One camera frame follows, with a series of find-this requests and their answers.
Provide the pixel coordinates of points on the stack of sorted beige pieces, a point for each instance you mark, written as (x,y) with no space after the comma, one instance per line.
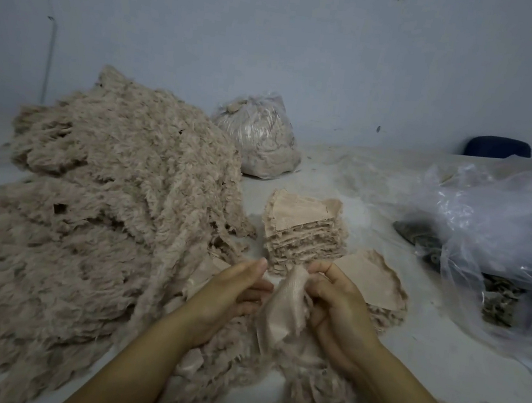
(303,228)

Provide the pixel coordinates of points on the blue chair back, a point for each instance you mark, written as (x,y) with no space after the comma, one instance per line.
(499,148)

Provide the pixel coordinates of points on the clear bag of beige scraps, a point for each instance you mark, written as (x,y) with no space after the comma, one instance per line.
(260,135)

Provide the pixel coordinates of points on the person's left forearm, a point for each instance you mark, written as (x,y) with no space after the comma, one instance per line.
(125,381)

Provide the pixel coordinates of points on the person's right hand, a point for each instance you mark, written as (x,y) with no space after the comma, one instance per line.
(343,318)

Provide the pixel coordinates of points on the beige fabric piece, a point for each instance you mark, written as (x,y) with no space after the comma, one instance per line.
(283,309)

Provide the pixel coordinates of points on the person's left hand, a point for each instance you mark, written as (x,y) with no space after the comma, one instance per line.
(224,301)

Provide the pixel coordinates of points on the large clear plastic bag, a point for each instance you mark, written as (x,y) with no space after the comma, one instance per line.
(511,231)

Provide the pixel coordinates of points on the beige scrap strips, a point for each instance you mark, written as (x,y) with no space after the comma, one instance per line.
(260,393)

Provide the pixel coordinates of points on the large pile beige fabric scraps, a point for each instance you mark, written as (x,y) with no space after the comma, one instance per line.
(98,216)

